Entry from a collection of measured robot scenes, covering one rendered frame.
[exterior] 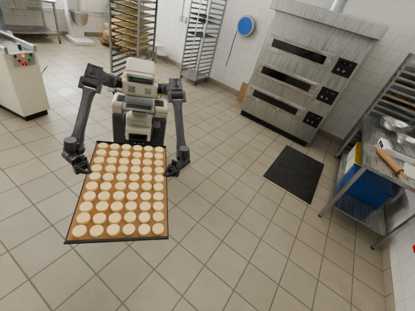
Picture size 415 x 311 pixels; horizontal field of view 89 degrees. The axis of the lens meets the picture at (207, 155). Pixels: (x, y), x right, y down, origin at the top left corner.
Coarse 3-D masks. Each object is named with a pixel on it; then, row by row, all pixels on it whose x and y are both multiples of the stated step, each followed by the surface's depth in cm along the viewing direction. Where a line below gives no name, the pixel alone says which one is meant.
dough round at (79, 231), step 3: (78, 225) 85; (81, 225) 85; (84, 225) 86; (75, 228) 84; (78, 228) 84; (81, 228) 84; (84, 228) 85; (72, 231) 83; (75, 231) 83; (78, 231) 83; (81, 231) 83; (84, 231) 84; (75, 234) 82; (78, 234) 82; (81, 234) 83; (84, 234) 84; (75, 237) 83; (78, 237) 83; (81, 237) 83
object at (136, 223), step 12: (108, 144) 123; (96, 156) 115; (108, 156) 117; (120, 156) 119; (132, 156) 121; (84, 192) 98; (96, 192) 100; (96, 204) 95; (108, 204) 96; (108, 216) 93; (72, 228) 85; (120, 228) 90
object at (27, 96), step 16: (16, 48) 236; (0, 64) 229; (0, 80) 244; (16, 80) 239; (32, 80) 254; (0, 96) 261; (16, 96) 247; (32, 96) 262; (16, 112) 265; (32, 112) 270
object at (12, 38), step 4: (0, 32) 248; (4, 32) 249; (4, 36) 249; (8, 36) 246; (12, 36) 244; (12, 40) 246; (16, 40) 244; (20, 40) 241; (20, 44) 244; (24, 44) 242; (28, 44) 239; (32, 44) 239; (28, 48) 242; (32, 48) 240
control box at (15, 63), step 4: (12, 52) 225; (16, 52) 227; (20, 52) 230; (24, 52) 232; (28, 52) 236; (32, 52) 239; (12, 56) 224; (20, 56) 231; (28, 56) 237; (32, 56) 241; (12, 60) 226; (16, 60) 229; (24, 60) 235; (32, 60) 243; (12, 64) 228; (16, 64) 230; (20, 64) 234; (28, 64) 241; (32, 64) 244
